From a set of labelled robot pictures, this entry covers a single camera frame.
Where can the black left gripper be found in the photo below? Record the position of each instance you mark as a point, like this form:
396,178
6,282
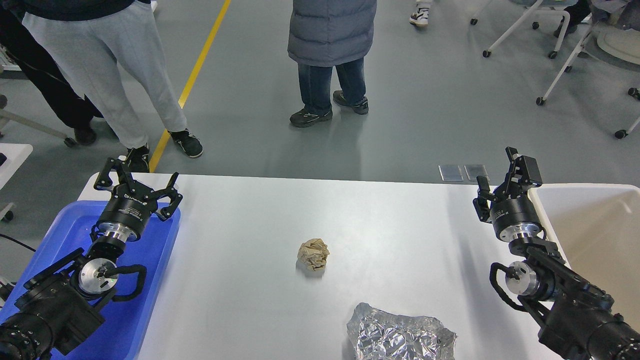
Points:
125,210

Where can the metal floor plate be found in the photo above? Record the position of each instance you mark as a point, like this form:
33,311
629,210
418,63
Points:
474,170
450,173

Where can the person in grey sweatpants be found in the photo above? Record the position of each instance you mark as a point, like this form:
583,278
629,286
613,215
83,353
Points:
90,40

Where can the left metal floor plate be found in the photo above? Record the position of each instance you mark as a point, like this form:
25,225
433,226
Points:
450,173

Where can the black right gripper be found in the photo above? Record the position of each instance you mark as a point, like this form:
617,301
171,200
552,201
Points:
512,218

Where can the white table at left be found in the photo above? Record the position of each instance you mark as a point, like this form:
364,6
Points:
12,157

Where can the crumpled brown paper ball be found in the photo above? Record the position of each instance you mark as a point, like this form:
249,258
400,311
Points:
313,254

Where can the person in grey puffer coat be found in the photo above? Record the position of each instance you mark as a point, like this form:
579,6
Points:
329,39

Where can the right metal floor plate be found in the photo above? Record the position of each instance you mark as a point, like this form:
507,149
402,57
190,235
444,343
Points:
474,170

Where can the person in black trousers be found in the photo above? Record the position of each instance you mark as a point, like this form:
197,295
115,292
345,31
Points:
39,67

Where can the grey chair leg left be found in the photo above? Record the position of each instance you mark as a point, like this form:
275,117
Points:
7,116

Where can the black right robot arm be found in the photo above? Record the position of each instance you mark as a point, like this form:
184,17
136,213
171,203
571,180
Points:
574,316

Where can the beige plastic bin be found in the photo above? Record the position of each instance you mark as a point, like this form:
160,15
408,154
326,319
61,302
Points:
598,229

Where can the aluminium foil sheet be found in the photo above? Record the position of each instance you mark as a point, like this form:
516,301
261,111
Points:
379,335

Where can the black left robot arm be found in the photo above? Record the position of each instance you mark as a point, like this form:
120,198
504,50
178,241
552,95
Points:
62,304

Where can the white sneaker foot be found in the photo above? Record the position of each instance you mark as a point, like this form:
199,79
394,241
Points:
420,16

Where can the white wheeled chair frame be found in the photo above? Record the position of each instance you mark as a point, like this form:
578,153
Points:
534,9

